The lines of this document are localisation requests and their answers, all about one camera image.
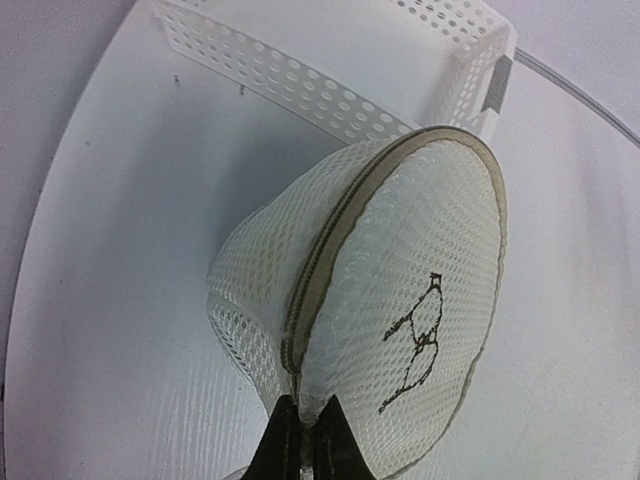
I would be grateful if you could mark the aluminium table rail frame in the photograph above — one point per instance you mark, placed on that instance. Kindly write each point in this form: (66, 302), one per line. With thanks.
(531, 62)

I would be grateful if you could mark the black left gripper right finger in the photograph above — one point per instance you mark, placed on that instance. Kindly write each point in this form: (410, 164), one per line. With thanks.
(336, 455)

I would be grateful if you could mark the white perforated plastic basket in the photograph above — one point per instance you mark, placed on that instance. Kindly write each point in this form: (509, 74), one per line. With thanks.
(358, 70)

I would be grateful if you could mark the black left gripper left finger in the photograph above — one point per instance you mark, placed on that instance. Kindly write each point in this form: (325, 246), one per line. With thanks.
(277, 456)

